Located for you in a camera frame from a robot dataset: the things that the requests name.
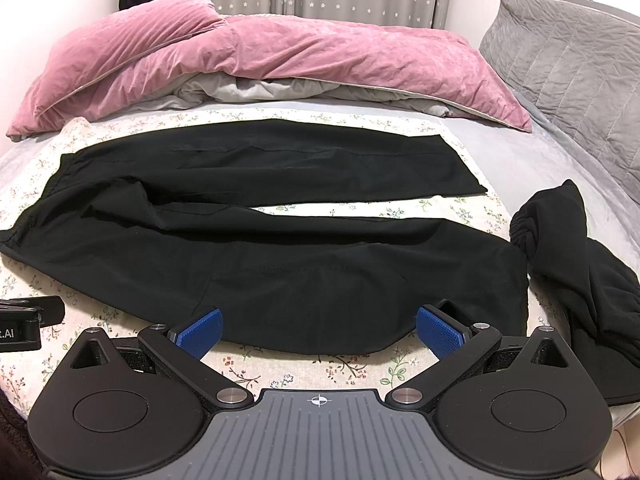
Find floral bed sheet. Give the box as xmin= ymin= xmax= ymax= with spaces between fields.
xmin=1 ymin=100 xmax=511 ymax=415

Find black pants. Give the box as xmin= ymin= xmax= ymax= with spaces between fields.
xmin=1 ymin=119 xmax=528 ymax=354

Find pink velvet duvet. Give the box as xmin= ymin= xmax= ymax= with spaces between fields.
xmin=6 ymin=0 xmax=532 ymax=141

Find grey quilted pillow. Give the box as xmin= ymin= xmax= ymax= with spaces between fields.
xmin=480 ymin=0 xmax=640 ymax=200

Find black folded garment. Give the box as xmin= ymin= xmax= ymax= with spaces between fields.
xmin=510 ymin=180 xmax=639 ymax=406

